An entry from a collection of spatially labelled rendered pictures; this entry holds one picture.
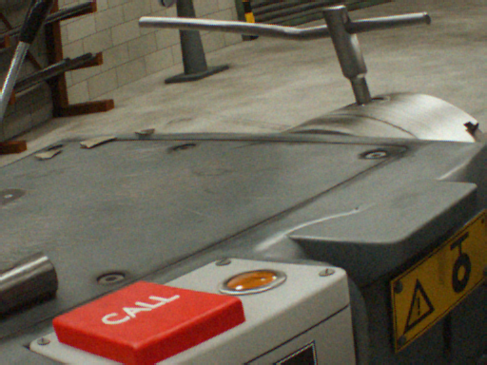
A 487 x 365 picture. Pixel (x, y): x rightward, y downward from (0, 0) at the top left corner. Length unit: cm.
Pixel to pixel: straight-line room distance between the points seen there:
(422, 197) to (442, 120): 32
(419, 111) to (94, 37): 915
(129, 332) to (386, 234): 15
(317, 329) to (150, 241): 14
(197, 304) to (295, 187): 20
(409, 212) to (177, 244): 11
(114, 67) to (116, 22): 44
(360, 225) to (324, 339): 9
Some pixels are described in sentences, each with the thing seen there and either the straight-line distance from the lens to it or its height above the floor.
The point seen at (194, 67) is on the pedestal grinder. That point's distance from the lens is 967.
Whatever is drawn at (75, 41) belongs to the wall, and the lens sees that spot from 983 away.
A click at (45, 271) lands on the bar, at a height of 127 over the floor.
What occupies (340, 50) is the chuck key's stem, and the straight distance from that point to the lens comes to 93.
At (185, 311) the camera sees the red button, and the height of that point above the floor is 127.
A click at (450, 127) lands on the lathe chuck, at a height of 122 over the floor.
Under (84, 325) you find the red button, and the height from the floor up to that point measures 127.
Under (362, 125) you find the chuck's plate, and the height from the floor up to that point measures 123.
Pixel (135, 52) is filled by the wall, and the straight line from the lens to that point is 1042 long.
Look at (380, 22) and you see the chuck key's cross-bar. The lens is 90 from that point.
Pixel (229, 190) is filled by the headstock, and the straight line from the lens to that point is 66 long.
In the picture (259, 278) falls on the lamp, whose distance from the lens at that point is 50.
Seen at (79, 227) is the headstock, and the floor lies 125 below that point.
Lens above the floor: 141
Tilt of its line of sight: 14 degrees down
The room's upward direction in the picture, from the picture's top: 11 degrees counter-clockwise
